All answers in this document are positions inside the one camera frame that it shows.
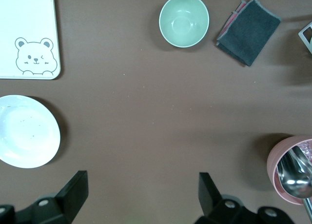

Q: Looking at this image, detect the steel spoon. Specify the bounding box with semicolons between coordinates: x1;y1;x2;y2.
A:
276;145;312;224

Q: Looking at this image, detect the cream bear print tray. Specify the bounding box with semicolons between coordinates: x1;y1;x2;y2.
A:
0;0;61;80

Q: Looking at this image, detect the pink metal pot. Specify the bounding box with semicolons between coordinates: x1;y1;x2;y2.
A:
267;135;312;205

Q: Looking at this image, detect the dark grey folded cloth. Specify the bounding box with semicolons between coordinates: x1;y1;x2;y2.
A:
216;0;282;67

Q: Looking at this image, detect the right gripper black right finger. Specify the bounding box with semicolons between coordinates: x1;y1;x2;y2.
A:
195;172;258;224

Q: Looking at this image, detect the pale green bowl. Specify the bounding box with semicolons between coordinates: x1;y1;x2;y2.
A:
159;0;210;48

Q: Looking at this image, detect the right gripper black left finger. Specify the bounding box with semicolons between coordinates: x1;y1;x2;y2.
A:
14;170;89;224

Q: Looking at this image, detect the white round plate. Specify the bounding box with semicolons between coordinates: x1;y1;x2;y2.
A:
0;95;61;168

